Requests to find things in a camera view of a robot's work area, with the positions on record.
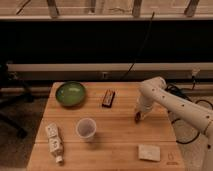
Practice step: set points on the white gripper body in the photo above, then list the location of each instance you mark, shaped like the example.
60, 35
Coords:
143, 106

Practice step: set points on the green ceramic bowl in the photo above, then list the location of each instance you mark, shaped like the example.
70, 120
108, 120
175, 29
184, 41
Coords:
70, 93

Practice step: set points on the beige sponge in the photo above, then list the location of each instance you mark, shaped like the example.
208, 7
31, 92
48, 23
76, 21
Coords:
149, 152

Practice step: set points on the white plastic bottle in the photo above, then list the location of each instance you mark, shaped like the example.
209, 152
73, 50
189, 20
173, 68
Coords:
55, 142

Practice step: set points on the dark chocolate bar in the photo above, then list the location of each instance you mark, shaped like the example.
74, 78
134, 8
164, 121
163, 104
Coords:
108, 98

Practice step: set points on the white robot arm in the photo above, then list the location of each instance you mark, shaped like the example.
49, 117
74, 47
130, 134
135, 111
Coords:
154, 90

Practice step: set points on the black office chair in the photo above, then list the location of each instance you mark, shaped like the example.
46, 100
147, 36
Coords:
8, 78

